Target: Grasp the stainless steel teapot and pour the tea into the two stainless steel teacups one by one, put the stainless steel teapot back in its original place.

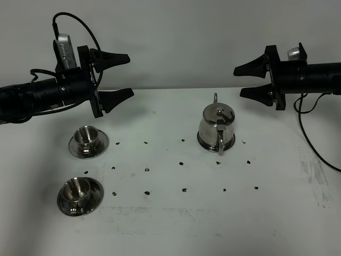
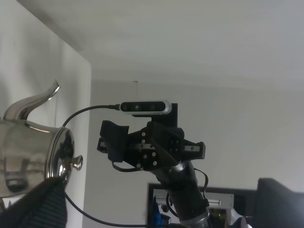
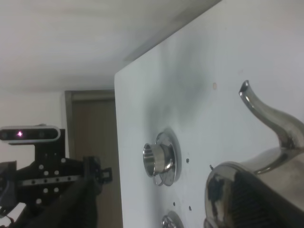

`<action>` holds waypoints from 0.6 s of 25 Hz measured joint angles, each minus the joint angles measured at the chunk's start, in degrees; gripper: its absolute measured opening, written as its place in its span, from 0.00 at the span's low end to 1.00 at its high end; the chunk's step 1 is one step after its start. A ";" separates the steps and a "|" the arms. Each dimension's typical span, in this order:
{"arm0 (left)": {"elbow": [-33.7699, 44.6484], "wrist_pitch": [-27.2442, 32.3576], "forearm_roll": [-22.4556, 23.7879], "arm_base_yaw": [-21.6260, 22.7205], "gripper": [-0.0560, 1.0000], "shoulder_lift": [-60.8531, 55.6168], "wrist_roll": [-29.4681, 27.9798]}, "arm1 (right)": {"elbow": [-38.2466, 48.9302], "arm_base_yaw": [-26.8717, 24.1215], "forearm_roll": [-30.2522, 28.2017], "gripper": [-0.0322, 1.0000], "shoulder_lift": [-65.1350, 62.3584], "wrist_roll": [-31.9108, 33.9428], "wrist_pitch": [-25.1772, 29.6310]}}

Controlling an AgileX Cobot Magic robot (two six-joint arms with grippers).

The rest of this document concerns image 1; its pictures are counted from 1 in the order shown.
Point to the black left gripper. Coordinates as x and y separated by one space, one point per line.
81 84

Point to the far stainless steel saucer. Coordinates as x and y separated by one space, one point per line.
103 145

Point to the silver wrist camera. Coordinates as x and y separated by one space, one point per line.
64 52
294 54

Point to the far stainless steel teacup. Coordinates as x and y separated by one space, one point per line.
87 139

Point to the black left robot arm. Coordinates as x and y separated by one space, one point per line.
41 96

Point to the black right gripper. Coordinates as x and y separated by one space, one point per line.
287 77

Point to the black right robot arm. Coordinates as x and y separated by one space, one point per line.
320 78

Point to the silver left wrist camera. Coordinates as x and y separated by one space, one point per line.
64 52

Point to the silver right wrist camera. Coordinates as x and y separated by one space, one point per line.
294 54

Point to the near stainless steel teacup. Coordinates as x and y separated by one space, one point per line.
75 195

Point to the stainless steel saucer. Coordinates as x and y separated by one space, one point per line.
95 200
103 145

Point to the near stainless steel saucer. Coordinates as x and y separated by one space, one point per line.
95 200

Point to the stainless steel teacup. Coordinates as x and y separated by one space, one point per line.
87 139
75 195

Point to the stainless steel teapot coaster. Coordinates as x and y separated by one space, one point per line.
216 147

